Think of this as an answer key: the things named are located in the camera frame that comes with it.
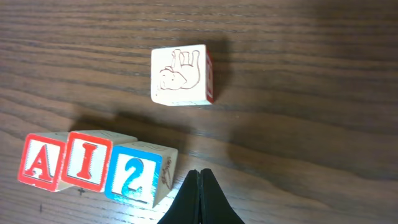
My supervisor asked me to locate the white picture block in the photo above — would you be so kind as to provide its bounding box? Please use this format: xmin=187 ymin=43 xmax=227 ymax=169
xmin=150 ymin=44 xmax=214 ymax=106

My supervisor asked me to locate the red letter I block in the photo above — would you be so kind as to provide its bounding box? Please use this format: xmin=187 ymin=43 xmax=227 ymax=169
xmin=62 ymin=130 xmax=137 ymax=192

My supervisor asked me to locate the blue number 2 block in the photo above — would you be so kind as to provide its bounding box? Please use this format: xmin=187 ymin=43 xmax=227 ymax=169
xmin=104 ymin=141 xmax=178 ymax=208

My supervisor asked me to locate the red letter A block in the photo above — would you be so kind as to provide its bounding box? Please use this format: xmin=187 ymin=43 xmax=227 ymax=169
xmin=17 ymin=132 xmax=72 ymax=192

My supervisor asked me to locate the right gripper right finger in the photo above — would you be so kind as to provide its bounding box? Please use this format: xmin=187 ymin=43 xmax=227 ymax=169
xmin=200 ymin=169 xmax=244 ymax=224

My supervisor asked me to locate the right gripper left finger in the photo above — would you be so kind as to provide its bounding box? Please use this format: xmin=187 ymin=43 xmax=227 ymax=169
xmin=158 ymin=170 xmax=200 ymax=224

